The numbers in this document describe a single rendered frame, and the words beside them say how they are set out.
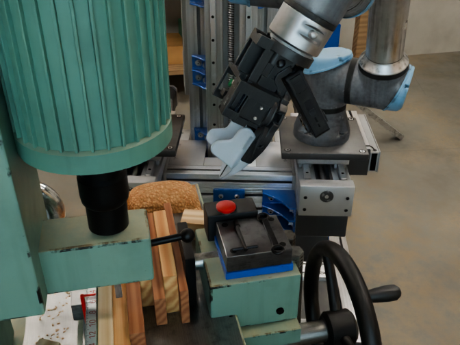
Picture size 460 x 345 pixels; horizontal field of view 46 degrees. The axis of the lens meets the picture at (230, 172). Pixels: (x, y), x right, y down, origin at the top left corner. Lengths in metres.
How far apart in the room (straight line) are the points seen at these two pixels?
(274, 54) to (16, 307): 0.44
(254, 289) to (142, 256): 0.18
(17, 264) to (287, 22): 0.43
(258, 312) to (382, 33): 0.71
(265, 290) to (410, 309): 1.44
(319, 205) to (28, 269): 0.87
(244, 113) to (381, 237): 1.85
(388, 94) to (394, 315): 1.04
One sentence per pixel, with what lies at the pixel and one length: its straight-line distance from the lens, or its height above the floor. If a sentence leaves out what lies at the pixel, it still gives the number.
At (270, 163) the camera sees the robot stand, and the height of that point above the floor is 0.73.
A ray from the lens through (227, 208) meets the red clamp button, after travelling 0.81.
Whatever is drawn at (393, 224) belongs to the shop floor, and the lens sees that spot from 2.61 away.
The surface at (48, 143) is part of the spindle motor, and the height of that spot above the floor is 1.23.
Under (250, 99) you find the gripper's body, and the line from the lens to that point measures 0.71.
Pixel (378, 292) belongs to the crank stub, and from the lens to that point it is 0.84.
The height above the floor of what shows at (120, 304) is 0.94.
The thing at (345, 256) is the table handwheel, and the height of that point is 0.95.
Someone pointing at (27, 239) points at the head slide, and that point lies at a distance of 0.65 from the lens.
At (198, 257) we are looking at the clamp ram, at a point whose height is 0.96.
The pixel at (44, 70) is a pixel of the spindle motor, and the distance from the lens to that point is 0.53.
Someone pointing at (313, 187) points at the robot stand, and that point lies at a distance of 1.35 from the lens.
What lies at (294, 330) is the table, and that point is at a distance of 0.85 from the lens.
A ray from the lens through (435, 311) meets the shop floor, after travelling 2.22.
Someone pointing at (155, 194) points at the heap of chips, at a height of 0.93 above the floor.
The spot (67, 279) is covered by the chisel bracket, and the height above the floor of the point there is 1.02.
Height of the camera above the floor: 1.49
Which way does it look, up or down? 31 degrees down
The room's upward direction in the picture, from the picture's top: straight up
